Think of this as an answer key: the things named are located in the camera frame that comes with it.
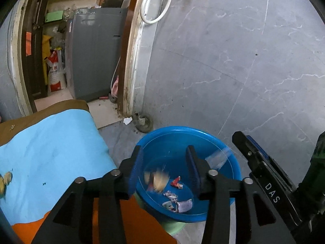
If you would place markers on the green box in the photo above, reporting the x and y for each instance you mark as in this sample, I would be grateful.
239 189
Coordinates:
53 16

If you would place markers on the clear plastic wrapper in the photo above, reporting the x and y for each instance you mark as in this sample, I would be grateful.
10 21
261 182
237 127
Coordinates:
218 157

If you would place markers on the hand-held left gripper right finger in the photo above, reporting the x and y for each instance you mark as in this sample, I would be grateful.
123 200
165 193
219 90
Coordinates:
193 170

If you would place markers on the grey drain pipe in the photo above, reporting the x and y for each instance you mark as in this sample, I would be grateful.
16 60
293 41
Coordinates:
144 125

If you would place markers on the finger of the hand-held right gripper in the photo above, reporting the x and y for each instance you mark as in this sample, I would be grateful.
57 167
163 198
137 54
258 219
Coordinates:
269 158
245 146

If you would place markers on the red and white sack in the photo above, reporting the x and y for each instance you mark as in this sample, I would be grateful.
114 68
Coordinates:
56 73

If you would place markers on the blue plastic bucket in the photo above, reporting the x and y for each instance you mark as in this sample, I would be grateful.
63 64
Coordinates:
172 147

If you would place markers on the heap of plastic bags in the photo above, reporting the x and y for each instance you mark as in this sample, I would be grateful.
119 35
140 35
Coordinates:
59 36

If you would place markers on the yellow sack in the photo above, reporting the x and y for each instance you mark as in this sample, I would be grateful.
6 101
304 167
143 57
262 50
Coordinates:
45 56

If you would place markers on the white paper scrap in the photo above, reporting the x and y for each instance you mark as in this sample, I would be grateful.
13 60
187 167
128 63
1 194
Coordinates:
127 121

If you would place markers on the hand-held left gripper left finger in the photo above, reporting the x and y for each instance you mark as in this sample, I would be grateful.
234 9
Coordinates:
135 172

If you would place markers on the wooden door frame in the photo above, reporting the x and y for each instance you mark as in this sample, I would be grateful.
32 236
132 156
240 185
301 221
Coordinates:
133 56

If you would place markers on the pile of wrappers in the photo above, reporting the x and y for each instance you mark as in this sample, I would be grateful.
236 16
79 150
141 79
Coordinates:
184 205

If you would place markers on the light green stool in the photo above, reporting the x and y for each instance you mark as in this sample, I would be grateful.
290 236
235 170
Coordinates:
175 227

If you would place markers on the dark wooden door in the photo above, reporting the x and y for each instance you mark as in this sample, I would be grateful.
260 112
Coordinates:
33 68

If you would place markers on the tan paper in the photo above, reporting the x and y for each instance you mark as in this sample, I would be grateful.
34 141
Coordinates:
158 180

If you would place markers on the orange blue brown striped blanket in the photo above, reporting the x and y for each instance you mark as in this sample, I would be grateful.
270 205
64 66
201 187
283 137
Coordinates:
50 144

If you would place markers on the yellow scraps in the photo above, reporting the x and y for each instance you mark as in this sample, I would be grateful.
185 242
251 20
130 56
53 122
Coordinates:
5 180

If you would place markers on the pink object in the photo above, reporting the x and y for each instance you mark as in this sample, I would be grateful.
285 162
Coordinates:
115 85

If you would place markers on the grey washing machine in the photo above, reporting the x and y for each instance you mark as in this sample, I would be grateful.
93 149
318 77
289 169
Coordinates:
96 53

